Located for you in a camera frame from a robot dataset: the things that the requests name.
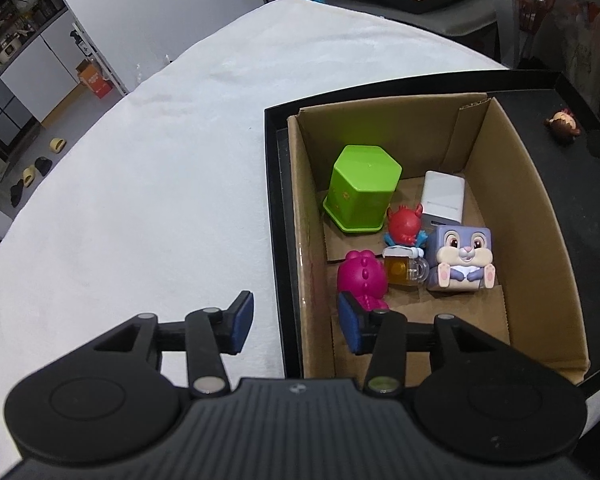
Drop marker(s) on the cardboard box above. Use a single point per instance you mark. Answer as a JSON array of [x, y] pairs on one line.
[[530, 210]]

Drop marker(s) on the brown-haired doll figurine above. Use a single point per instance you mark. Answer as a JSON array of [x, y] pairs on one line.
[[562, 124]]

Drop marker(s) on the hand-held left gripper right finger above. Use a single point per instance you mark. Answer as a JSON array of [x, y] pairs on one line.
[[351, 322]]

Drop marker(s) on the white plastic bag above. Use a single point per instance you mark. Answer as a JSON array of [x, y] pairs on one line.
[[587, 40]]

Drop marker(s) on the black tray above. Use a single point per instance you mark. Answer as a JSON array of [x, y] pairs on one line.
[[570, 200]]

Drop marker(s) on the yellow slipper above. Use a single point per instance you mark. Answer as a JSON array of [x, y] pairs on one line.
[[28, 178], [58, 145]]

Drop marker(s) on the purple rabbit cube toy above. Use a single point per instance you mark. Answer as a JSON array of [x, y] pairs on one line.
[[460, 255]]

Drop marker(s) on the white wall charger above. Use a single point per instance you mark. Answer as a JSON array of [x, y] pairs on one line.
[[442, 195]]

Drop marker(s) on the small orange box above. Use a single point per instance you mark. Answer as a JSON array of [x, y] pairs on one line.
[[95, 81]]

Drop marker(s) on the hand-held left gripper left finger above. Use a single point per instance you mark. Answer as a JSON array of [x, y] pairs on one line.
[[241, 322]]

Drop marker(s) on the red figurine with beer mug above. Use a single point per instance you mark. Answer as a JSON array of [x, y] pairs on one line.
[[402, 225]]

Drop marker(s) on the green hexagonal container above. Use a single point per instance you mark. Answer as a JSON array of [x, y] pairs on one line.
[[362, 180]]

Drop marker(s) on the white cabinet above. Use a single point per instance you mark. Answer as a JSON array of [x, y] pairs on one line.
[[55, 65]]

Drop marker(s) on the red plastic basket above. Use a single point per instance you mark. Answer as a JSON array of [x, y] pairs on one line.
[[535, 7]]

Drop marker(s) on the pink dinosaur figurine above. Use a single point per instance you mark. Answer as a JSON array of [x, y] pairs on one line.
[[362, 275]]

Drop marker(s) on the black slipper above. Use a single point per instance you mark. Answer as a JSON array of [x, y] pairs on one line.
[[17, 194], [43, 166]]

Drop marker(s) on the grey metal beam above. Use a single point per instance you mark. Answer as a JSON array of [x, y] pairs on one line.
[[502, 5]]

